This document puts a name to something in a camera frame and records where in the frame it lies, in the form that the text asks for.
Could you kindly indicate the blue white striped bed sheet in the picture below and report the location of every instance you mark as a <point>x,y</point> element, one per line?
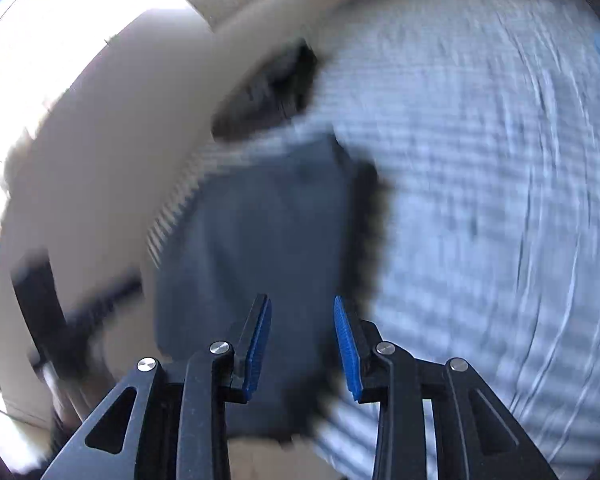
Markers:
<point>480,185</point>

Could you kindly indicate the cream padded bed frame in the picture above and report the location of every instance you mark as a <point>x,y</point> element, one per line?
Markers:
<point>105,135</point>

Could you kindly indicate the grey pants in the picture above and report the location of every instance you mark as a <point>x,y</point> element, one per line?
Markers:
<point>270,220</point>

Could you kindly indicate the dark grey folded garment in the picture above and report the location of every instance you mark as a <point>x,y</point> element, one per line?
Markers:
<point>270,90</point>

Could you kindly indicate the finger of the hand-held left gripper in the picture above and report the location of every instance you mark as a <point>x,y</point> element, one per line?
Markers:
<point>105,302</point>

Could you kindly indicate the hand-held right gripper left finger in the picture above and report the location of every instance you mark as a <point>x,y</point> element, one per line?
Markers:
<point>256,345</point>

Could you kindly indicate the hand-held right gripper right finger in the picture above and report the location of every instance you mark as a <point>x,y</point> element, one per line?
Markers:
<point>346,355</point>

